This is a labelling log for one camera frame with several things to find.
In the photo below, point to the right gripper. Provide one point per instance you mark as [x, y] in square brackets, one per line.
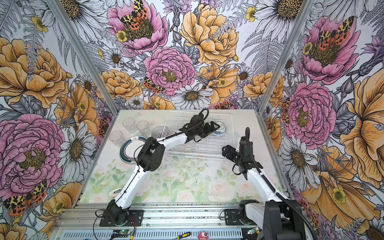
[228, 147]

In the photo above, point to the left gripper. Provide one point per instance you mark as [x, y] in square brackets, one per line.
[209, 130]

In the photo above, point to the white wire dish rack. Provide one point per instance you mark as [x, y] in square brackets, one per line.
[208, 148]

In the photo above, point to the blue white porcelain bowl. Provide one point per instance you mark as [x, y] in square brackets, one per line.
[221, 130]

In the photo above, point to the clear glass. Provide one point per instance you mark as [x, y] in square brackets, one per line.
[117, 138]
[143, 128]
[130, 125]

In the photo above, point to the green rimmed plate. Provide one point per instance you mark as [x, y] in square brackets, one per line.
[131, 148]

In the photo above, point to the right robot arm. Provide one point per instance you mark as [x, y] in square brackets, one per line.
[278, 217]

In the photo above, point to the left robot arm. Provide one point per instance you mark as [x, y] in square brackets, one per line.
[150, 158]

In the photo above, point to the pink round object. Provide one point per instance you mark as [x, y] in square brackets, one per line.
[203, 236]

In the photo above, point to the small pink white object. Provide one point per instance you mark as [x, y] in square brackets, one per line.
[114, 193]

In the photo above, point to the yellow handled screwdriver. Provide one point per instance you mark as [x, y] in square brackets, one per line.
[182, 236]

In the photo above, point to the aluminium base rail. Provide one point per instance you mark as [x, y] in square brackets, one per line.
[156, 216]

